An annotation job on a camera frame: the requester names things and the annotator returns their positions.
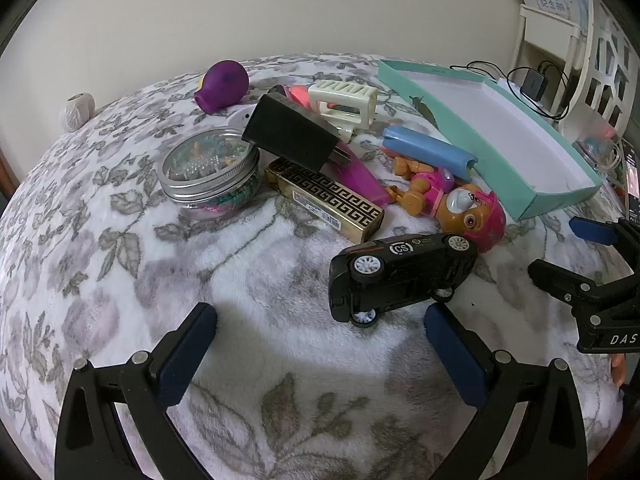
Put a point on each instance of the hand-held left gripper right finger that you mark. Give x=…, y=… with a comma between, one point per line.
x=455, y=355

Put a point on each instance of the black toy car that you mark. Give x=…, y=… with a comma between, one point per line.
x=400, y=280

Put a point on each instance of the pink puppy toy figure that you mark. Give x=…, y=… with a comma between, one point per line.
x=470, y=215

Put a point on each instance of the gold patterned lighter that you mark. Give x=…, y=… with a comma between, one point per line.
x=325, y=200

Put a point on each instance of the blue plastic tube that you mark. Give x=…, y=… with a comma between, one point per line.
x=430, y=150

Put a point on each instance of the white yarn ball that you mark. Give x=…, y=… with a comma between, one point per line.
x=77, y=111

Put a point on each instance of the glass jar of beads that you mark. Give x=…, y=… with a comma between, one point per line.
x=210, y=170

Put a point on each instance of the cream hair claw clip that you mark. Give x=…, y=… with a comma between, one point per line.
x=345, y=97

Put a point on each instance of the brown wooden bed frame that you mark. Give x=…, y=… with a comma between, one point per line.
x=5, y=175

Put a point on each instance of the dark printed packet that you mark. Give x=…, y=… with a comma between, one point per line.
x=632, y=185

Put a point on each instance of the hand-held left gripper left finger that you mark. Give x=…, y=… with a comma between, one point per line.
x=187, y=355

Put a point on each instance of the small black charger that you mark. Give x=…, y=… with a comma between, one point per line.
x=533, y=83

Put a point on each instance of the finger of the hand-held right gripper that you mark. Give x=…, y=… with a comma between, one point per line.
x=565, y=282
x=592, y=230

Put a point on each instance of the coral pink plastic toy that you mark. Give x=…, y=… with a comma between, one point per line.
x=300, y=96

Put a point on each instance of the purple vase-shaped toy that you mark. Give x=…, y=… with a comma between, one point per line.
x=225, y=84

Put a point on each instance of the person's right hand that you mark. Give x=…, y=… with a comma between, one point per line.
x=619, y=370

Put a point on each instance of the black power adapter block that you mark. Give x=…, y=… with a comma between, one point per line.
x=290, y=132

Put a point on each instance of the floral fleece blanket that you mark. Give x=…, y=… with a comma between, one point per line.
x=150, y=270

